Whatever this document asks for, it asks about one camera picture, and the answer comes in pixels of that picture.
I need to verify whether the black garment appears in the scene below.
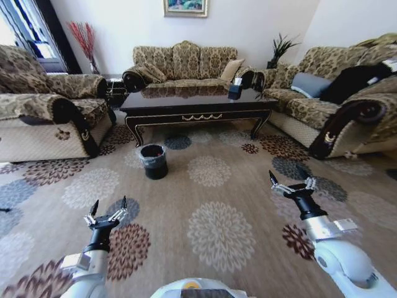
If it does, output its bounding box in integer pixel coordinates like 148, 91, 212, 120
319, 61, 396, 105

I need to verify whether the grey cushion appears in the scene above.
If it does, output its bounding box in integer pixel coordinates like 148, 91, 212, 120
290, 71, 335, 99

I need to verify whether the beige throw pillow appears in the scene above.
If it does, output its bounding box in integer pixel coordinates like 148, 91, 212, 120
220, 58, 246, 83

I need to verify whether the dark window frame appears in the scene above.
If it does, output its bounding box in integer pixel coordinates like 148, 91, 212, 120
33, 0, 83, 75

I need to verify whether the red dried branches vase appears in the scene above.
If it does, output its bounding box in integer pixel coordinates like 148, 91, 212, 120
67, 20, 100, 75

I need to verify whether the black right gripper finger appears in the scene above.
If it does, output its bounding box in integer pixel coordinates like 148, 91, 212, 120
268, 169, 294, 196
299, 171, 317, 191

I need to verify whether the floral patterned carpet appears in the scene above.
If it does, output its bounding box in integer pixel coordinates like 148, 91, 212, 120
0, 122, 397, 298

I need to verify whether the patterned three-seat sofa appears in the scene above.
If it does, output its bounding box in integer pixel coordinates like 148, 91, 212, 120
122, 40, 266, 93

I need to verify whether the green potted plant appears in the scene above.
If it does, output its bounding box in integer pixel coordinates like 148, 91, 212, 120
266, 32, 302, 70

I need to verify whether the patterned sofa with dark clothes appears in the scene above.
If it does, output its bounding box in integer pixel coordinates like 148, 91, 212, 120
262, 33, 397, 161

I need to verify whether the black tissue box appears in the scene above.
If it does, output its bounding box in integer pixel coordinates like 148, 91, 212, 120
228, 77, 244, 101

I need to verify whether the black trash bin with liner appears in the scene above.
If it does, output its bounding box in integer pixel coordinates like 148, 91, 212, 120
139, 143, 169, 181

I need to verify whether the framed painting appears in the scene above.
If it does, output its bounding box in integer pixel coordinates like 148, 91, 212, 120
163, 0, 209, 18

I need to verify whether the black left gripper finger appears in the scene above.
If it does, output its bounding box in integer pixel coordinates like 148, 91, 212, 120
105, 195, 129, 223
83, 199, 100, 225

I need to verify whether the dark side table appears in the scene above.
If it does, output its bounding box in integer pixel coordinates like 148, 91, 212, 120
102, 73, 128, 107

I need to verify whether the white robot front shell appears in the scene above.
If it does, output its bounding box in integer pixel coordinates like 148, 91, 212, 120
149, 277, 249, 298

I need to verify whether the patterned armchair sofa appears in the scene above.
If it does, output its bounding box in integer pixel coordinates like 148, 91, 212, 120
0, 44, 117, 163

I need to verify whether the dark wooden coffee table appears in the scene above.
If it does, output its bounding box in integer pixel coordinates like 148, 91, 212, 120
119, 84, 279, 148

